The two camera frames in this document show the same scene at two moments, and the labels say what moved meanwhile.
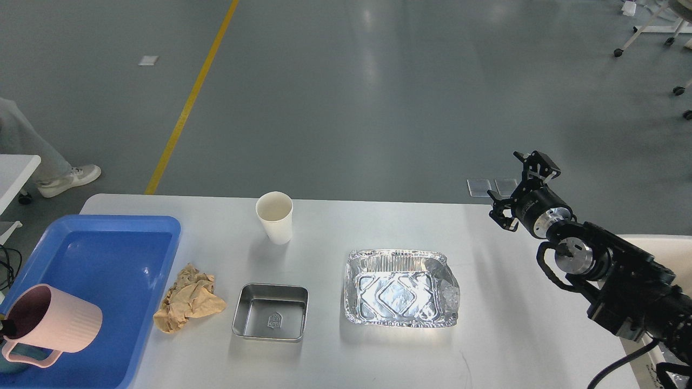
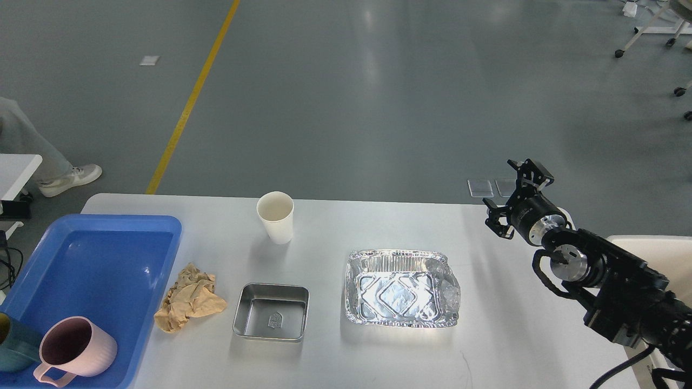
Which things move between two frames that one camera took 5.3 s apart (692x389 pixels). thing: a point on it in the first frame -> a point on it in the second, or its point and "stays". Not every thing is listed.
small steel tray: x=271 y=313 stays
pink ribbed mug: x=44 y=316 -> x=75 y=346
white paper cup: x=275 y=210 stays
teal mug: x=29 y=350 stays
